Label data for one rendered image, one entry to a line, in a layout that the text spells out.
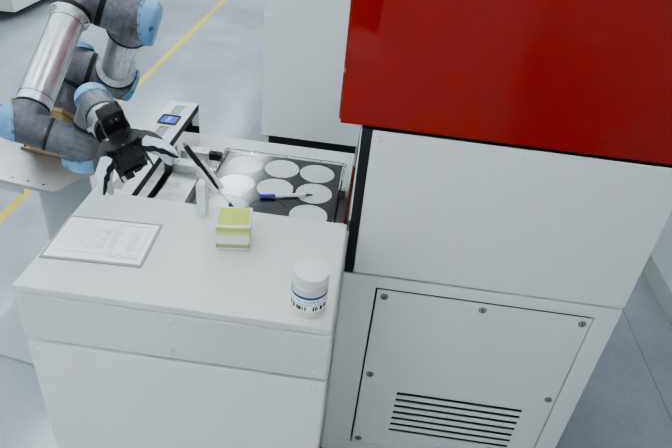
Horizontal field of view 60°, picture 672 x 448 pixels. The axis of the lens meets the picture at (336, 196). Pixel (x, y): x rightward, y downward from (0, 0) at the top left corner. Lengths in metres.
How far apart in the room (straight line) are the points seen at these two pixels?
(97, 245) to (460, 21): 0.87
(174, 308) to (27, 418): 1.23
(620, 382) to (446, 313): 1.25
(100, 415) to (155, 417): 0.13
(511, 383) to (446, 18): 1.03
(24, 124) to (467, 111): 0.93
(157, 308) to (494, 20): 0.84
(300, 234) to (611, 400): 1.60
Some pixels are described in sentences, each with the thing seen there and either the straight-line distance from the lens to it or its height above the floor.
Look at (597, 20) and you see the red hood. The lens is 1.23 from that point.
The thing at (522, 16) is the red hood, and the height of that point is 1.49.
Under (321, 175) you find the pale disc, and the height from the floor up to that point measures 0.90.
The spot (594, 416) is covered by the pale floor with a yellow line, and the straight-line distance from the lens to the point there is 2.51.
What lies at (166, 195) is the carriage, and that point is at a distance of 1.63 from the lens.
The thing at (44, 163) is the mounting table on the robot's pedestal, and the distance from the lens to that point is 1.96.
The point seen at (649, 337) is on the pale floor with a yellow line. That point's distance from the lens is 2.95.
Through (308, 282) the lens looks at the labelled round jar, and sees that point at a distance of 1.08.
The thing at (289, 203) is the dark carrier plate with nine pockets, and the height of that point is 0.90.
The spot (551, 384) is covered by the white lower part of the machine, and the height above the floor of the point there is 0.52.
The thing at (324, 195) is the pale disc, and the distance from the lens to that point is 1.60.
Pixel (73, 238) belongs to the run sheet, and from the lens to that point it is 1.37.
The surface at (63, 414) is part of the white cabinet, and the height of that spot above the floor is 0.58.
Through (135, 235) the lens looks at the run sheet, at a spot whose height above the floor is 0.97.
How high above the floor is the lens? 1.77
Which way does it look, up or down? 33 degrees down
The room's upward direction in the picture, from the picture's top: 6 degrees clockwise
